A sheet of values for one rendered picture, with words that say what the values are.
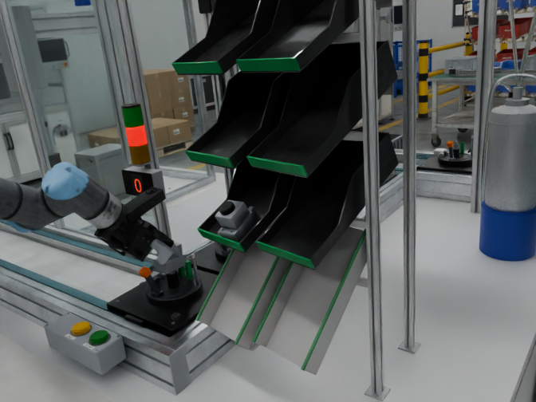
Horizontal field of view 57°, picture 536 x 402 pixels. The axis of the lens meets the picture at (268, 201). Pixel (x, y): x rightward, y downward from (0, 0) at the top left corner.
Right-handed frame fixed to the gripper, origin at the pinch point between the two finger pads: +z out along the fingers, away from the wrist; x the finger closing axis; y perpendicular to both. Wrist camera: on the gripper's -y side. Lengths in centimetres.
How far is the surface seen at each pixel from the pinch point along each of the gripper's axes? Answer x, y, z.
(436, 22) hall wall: -315, -855, 682
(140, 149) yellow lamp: -16.8, -20.9, -10.4
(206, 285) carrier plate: 4.8, 3.2, 12.6
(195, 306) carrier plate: 9.6, 10.1, 6.9
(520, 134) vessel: 62, -66, 35
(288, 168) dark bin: 45, -10, -27
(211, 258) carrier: -4.6, -6.0, 20.1
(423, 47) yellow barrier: -186, -514, 429
